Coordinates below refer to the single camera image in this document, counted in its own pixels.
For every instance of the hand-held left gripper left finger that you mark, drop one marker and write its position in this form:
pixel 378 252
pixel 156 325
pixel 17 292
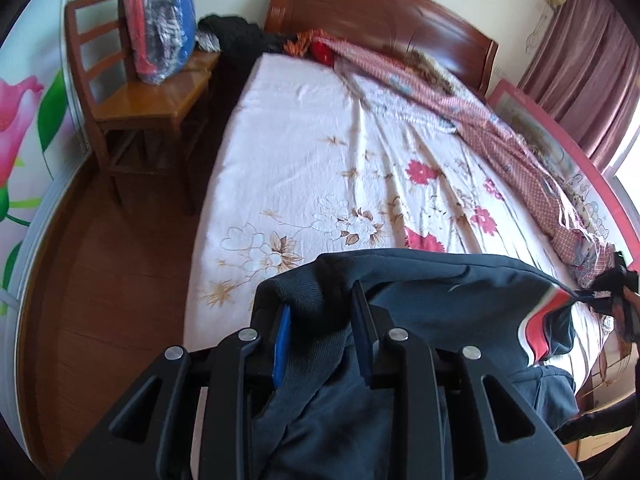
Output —
pixel 282 347

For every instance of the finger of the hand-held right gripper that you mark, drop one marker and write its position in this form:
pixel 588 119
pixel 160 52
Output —
pixel 622 270

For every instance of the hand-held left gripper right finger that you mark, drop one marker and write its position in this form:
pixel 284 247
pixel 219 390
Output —
pixel 364 330

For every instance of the dark blue jacket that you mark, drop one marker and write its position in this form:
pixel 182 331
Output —
pixel 450 290

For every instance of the bed with floral sheet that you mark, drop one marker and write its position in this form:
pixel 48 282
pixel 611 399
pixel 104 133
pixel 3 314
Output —
pixel 325 160

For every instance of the red checked quilt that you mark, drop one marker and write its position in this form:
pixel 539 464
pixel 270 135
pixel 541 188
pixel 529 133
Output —
pixel 500 135

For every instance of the mauve curtain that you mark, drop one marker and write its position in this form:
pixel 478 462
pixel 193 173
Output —
pixel 590 60

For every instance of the red pillow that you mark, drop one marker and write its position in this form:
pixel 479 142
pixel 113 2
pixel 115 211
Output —
pixel 322 54

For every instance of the wooden chair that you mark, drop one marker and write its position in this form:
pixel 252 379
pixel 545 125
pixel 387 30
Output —
pixel 150 100

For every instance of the orange fringed cloth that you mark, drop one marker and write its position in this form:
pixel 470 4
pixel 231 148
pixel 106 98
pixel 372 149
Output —
pixel 300 45

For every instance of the wooden nightstand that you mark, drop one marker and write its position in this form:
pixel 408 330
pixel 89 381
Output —
pixel 206 60

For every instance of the black cloth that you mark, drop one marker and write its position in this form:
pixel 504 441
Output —
pixel 235 35

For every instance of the wooden headboard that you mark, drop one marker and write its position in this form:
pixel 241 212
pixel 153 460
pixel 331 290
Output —
pixel 380 10

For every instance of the plastic bag of clothes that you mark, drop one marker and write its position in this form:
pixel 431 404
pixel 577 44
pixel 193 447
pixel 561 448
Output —
pixel 160 25

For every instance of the flower printed wardrobe door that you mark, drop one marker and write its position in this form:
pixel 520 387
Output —
pixel 30 110

